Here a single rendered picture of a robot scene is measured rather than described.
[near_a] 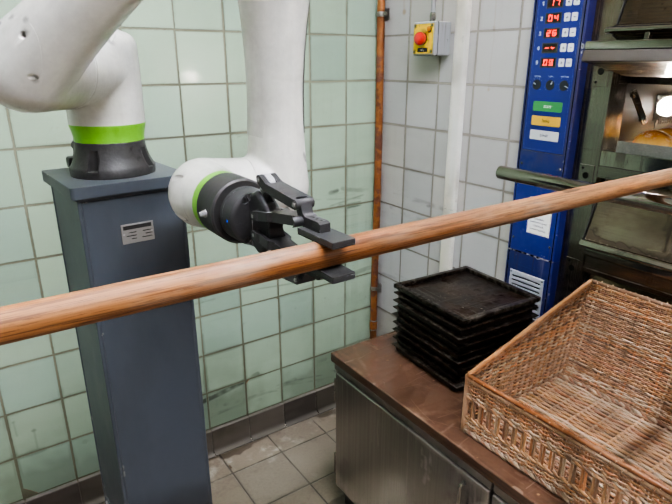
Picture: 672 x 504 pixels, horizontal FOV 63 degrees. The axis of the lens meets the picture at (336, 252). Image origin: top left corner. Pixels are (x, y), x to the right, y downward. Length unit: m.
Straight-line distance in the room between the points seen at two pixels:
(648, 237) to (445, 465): 0.73
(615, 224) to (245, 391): 1.40
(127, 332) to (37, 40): 0.52
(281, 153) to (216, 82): 0.95
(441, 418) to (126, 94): 0.99
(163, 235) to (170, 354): 0.25
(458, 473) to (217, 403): 1.06
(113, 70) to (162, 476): 0.81
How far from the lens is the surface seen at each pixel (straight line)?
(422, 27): 1.89
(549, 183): 1.20
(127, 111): 1.04
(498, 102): 1.76
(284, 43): 0.89
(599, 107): 1.58
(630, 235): 1.55
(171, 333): 1.14
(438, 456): 1.41
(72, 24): 0.86
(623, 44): 1.39
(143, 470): 1.27
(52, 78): 0.90
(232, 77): 1.84
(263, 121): 0.90
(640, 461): 1.41
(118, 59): 1.03
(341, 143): 2.07
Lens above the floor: 1.40
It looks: 19 degrees down
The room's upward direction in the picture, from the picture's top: straight up
